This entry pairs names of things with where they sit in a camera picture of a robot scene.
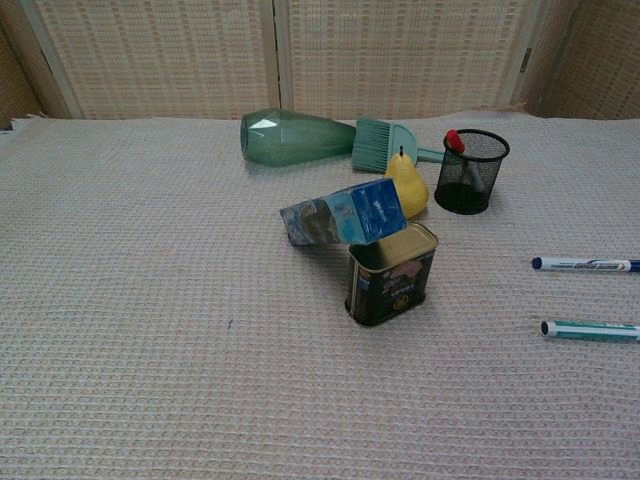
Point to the beige woven tablecloth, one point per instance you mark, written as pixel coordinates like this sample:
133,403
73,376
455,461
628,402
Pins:
150,300

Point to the black-capped green-striped marker pen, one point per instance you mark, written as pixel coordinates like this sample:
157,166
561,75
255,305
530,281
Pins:
580,330

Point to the blue carton box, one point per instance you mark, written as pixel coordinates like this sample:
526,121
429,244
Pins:
370,210

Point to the yellow plastic pear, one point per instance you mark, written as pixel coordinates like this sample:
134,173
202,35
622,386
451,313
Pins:
412,192

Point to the black mesh pen cup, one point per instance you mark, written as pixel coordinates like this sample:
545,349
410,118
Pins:
452,175

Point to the red marker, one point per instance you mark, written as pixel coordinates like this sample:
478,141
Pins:
454,140

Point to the blue-capped white marker pen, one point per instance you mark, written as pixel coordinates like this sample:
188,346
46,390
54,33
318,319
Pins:
575,264

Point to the teal plastic brush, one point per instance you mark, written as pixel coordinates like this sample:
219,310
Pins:
372,145

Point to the black tin can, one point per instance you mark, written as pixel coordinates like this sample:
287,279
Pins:
390,295

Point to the green glass vase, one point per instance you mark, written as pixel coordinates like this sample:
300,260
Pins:
290,140

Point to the woven folding screen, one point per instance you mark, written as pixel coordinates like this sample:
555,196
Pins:
150,50

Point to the metal screen hinge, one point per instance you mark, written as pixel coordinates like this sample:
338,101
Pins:
526,60

